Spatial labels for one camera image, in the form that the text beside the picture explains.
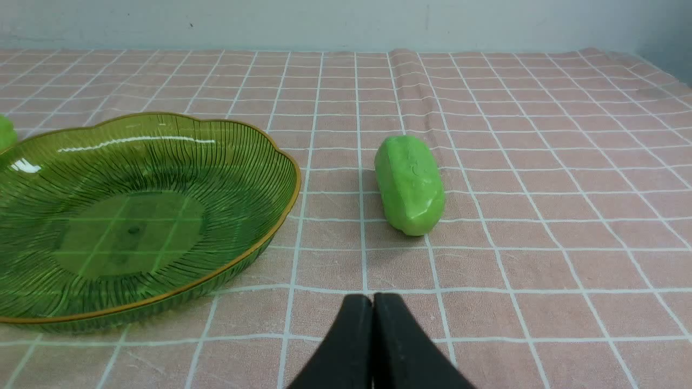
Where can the green glass plate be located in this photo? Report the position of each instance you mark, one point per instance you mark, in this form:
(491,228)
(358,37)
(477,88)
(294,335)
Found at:
(110,224)

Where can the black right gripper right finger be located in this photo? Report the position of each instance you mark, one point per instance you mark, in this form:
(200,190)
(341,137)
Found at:
(403,356)

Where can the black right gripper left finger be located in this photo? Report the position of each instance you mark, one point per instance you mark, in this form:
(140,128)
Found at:
(343,358)

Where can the green bitter gourd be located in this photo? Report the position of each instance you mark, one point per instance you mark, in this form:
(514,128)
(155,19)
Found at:
(8,134)
(410,185)

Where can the pink checkered tablecloth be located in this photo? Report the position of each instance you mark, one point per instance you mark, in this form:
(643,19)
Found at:
(562,258)

